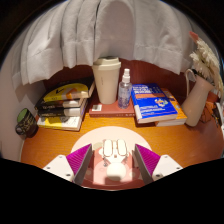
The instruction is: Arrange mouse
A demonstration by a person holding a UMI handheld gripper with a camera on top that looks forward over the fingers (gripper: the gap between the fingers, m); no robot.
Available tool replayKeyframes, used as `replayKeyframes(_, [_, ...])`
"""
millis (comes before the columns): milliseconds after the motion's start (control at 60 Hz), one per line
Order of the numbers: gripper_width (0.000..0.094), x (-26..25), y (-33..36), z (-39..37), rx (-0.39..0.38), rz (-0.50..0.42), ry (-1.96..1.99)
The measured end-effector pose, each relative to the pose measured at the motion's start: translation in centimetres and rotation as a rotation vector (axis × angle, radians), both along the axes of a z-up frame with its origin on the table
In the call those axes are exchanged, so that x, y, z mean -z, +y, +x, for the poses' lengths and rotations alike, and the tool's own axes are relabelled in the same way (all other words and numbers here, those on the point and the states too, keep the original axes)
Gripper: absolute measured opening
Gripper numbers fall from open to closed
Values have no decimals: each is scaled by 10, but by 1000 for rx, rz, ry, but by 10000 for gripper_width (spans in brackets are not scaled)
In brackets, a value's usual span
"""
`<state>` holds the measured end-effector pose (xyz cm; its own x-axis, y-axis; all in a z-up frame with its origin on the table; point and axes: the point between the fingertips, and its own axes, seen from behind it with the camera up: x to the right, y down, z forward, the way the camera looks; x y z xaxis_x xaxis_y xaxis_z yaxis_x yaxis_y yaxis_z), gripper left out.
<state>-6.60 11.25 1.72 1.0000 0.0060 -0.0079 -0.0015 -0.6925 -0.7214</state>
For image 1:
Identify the white curtain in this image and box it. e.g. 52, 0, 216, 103
11, 0, 198, 90

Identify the round cartoon mouse pad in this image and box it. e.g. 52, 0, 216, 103
70, 125, 153, 190

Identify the blue book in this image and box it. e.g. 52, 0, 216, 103
130, 82, 179, 125

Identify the clear spray bottle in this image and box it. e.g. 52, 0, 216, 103
117, 68, 134, 110

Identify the cream travel tumbler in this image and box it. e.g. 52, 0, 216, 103
91, 56, 122, 106

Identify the dark mug green inside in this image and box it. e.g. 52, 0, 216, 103
14, 107, 40, 140

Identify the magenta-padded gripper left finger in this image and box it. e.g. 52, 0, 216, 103
42, 143, 94, 186

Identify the orange book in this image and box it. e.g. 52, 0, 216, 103
154, 87, 189, 127

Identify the white computer mouse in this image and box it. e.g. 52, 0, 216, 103
101, 138, 129, 183

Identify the dark red book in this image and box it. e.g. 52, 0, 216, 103
87, 87, 136, 118

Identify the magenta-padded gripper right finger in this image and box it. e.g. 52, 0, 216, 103
133, 143, 184, 186

